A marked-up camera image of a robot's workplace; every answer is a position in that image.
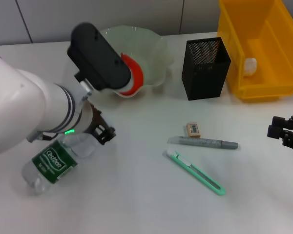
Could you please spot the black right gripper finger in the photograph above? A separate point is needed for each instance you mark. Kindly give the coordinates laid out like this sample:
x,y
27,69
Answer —
x,y
279,121
276,132

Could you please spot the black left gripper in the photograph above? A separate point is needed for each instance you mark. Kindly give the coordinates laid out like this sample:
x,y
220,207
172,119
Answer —
x,y
98,122

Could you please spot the clear water bottle green label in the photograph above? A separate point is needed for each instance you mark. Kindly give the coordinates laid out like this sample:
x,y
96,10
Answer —
x,y
53,163

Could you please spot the white paper ball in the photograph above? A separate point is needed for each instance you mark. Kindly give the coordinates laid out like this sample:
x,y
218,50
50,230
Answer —
x,y
250,67

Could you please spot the red-orange fruit with stem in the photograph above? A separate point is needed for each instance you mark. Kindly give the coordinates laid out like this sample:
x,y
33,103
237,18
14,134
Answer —
x,y
138,72

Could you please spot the grey marker pen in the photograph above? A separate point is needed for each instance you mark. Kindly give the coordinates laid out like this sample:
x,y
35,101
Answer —
x,y
202,142

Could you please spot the beige eraser with barcode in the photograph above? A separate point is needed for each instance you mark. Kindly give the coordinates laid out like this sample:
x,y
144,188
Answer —
x,y
194,130

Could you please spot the black mesh pen holder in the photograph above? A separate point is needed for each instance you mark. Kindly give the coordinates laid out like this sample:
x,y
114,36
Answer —
x,y
205,80

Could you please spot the mint green utility knife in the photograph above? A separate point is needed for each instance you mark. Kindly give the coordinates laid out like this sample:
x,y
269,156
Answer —
x,y
197,174

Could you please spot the translucent green wavy fruit plate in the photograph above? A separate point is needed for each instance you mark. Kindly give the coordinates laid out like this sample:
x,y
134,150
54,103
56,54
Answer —
x,y
151,53

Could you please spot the yellow plastic storage bin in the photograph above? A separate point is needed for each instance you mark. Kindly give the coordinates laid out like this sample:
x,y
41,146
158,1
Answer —
x,y
268,48

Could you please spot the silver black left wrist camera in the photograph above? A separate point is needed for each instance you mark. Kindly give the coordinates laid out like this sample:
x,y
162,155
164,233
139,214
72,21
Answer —
x,y
100,58

